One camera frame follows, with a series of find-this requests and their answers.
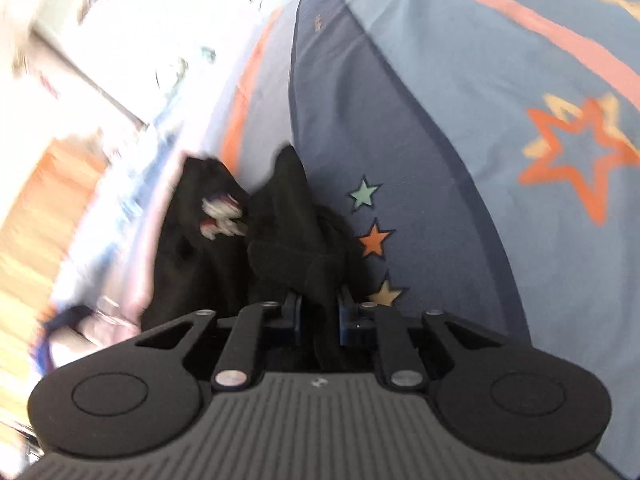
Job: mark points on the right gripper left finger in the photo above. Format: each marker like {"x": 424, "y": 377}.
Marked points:
{"x": 249, "y": 335}

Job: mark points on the wooden headboard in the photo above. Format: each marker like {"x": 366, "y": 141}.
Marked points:
{"x": 35, "y": 238}

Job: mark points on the black trousers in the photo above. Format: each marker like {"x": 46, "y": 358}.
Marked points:
{"x": 223, "y": 248}

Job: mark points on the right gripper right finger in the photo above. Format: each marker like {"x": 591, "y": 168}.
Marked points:
{"x": 377, "y": 338}

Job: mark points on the striped star bedsheet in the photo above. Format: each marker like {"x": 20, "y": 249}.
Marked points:
{"x": 486, "y": 155}

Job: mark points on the teal sliding wardrobe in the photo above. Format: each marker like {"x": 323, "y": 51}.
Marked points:
{"x": 130, "y": 50}

